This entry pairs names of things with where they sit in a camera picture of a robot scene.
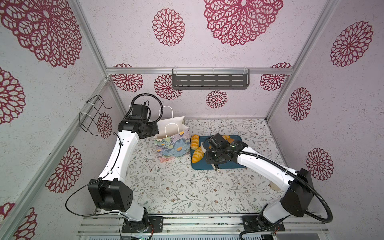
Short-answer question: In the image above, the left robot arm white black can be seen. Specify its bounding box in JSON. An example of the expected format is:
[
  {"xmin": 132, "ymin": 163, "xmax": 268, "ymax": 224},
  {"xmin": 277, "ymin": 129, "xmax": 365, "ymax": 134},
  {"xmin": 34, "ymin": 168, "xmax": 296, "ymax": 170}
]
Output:
[{"xmin": 87, "ymin": 120, "xmax": 159, "ymax": 232}]

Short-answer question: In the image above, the tape roll on table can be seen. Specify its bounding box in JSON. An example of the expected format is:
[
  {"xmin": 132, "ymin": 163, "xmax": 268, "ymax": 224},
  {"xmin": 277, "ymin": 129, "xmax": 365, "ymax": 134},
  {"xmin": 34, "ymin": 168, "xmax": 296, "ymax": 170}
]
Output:
[{"xmin": 269, "ymin": 182, "xmax": 281, "ymax": 192}]

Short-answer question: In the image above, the black wire wall rack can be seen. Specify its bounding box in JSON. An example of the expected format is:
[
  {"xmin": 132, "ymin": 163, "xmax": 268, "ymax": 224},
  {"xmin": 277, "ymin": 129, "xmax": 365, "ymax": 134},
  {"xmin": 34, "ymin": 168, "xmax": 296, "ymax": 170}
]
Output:
[{"xmin": 78, "ymin": 95, "xmax": 111, "ymax": 136}]

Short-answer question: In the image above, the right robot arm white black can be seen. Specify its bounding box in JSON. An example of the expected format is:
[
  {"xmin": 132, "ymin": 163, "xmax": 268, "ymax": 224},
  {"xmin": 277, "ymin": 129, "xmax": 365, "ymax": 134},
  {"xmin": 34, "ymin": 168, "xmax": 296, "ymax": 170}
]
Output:
[{"xmin": 202, "ymin": 140, "xmax": 314, "ymax": 225}]

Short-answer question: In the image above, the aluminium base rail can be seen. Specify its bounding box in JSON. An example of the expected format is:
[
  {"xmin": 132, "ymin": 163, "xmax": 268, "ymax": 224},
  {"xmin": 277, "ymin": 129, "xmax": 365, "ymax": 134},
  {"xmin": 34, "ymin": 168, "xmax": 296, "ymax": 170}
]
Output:
[{"xmin": 76, "ymin": 214, "xmax": 330, "ymax": 240}]

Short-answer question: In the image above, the striped bread roll upper left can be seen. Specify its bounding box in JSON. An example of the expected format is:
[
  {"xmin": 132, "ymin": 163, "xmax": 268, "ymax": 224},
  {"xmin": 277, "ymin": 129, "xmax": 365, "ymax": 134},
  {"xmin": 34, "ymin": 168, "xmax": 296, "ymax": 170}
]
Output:
[{"xmin": 190, "ymin": 135, "xmax": 200, "ymax": 150}]

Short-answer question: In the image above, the croissant bread top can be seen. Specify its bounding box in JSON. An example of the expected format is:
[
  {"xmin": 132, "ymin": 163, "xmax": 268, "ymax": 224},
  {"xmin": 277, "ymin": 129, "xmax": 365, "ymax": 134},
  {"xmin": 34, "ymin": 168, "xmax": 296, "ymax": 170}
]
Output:
[{"xmin": 222, "ymin": 135, "xmax": 234, "ymax": 144}]

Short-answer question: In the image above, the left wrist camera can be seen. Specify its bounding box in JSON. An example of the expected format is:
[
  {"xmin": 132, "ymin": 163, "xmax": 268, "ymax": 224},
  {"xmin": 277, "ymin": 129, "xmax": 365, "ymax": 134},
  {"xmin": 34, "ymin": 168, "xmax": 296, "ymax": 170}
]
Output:
[{"xmin": 130, "ymin": 104, "xmax": 151, "ymax": 122}]

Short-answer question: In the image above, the grey wall shelf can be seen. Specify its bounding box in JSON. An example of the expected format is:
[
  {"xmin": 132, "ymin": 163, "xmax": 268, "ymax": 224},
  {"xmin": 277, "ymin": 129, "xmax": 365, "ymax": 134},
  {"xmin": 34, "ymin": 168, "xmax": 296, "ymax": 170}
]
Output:
[{"xmin": 171, "ymin": 68, "xmax": 250, "ymax": 90}]

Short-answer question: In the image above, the teal serving tray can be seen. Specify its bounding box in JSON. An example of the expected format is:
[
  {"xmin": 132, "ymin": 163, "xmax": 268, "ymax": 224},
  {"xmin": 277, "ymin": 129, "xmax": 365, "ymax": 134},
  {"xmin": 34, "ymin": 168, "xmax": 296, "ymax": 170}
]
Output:
[{"xmin": 191, "ymin": 135, "xmax": 246, "ymax": 171}]

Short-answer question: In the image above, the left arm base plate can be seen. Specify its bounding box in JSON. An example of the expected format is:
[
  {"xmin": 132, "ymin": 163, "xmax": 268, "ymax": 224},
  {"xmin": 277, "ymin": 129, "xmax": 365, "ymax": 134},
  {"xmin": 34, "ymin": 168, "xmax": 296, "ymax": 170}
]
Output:
[{"xmin": 122, "ymin": 216, "xmax": 164, "ymax": 234}]

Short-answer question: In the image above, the croissant bread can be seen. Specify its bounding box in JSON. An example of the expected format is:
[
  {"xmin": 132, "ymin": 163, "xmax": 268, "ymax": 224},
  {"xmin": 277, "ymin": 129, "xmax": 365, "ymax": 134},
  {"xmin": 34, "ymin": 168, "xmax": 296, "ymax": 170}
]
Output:
[
  {"xmin": 222, "ymin": 135, "xmax": 234, "ymax": 144},
  {"xmin": 192, "ymin": 147, "xmax": 205, "ymax": 164}
]

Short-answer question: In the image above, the floral paper gift bag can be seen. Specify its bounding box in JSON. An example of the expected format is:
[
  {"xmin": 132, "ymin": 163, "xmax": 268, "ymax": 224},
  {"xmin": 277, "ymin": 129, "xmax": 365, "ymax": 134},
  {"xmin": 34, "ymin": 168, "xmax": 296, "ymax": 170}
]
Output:
[{"xmin": 154, "ymin": 106, "xmax": 191, "ymax": 163}]

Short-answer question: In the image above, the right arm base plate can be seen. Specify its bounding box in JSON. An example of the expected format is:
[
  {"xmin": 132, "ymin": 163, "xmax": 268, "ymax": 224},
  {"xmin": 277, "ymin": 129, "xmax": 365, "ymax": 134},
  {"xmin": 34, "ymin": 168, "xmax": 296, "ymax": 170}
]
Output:
[{"xmin": 242, "ymin": 215, "xmax": 286, "ymax": 232}]

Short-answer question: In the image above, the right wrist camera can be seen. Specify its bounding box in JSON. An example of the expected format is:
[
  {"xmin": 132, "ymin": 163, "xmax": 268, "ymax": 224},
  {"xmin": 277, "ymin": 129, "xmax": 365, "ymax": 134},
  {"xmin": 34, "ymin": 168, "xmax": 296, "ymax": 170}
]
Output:
[{"xmin": 208, "ymin": 134, "xmax": 229, "ymax": 150}]

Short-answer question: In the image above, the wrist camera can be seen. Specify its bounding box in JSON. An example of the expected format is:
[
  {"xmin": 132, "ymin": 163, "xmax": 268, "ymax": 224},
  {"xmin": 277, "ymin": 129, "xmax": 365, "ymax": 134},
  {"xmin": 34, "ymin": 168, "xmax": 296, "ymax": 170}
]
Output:
[
  {"xmin": 208, "ymin": 134, "xmax": 229, "ymax": 150},
  {"xmin": 130, "ymin": 104, "xmax": 151, "ymax": 122}
]

